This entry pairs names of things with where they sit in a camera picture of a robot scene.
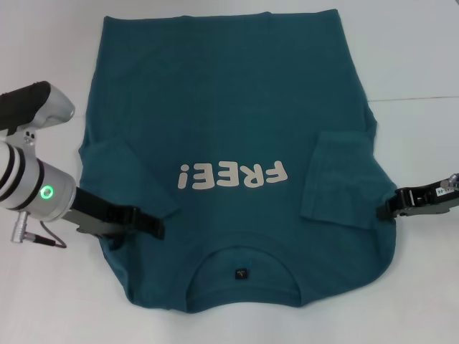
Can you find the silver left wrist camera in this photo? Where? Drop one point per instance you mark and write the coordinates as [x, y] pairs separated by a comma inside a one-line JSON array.
[[29, 138]]

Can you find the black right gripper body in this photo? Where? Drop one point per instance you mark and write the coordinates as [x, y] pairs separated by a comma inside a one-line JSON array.
[[430, 202]]

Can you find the teal blue FREE! t-shirt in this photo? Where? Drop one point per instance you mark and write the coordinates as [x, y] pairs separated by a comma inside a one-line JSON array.
[[229, 71]]

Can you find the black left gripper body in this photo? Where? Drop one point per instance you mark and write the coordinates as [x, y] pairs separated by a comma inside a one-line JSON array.
[[97, 215]]

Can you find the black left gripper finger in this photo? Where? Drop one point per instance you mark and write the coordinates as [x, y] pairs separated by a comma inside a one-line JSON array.
[[148, 224]]

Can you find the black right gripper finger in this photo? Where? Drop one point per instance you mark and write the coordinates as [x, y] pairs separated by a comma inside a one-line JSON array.
[[391, 208]]

